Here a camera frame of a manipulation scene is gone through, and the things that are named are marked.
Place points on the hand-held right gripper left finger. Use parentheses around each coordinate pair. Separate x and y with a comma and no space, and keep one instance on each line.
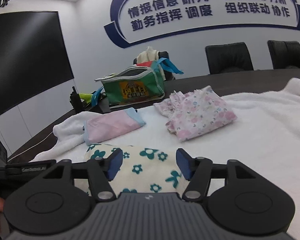
(115,165)

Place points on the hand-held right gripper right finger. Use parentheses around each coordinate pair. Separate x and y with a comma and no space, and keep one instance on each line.
(183,162)

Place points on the cream garment with teal flowers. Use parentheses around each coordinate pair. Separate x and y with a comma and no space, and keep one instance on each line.
(150,165)

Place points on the pink floral ruffled garment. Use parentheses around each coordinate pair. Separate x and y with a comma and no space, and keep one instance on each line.
(202,115)

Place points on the pink folded cloth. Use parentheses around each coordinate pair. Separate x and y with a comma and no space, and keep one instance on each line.
(110,125)

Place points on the white fluffy towel blanket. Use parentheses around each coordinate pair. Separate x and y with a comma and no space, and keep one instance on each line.
(252,142)

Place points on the yellow-green object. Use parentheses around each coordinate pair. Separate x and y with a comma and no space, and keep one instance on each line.
(86,96)

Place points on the black walkie talkie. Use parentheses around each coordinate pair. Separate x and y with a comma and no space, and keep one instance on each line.
(76,101)

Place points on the green tote bag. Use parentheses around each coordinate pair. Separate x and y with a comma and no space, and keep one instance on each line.
(112,88)

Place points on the black office chair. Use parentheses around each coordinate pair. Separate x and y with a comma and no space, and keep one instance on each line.
(287,55)
(227,57)
(163,56)

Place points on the white tissue in bag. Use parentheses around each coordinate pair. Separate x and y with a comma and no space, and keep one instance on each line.
(147,55)

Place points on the black wall screen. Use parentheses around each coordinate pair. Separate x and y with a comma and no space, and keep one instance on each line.
(22,62)

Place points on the blue wall lettering sign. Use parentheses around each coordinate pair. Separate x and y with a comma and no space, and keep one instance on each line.
(115,35)

